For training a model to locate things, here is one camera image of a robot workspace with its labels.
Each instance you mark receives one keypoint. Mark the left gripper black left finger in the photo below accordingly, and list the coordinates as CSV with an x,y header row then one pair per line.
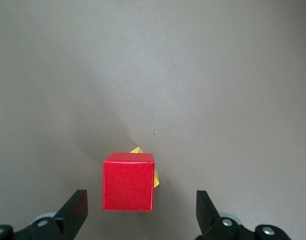
x,y
70,217

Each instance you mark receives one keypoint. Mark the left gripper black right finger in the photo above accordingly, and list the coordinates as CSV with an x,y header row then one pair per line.
x,y
207,222

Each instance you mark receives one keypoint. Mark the red cube block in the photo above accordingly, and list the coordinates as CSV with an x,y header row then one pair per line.
x,y
127,185

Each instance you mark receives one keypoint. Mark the yellow cube block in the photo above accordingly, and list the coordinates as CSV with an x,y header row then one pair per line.
x,y
136,150

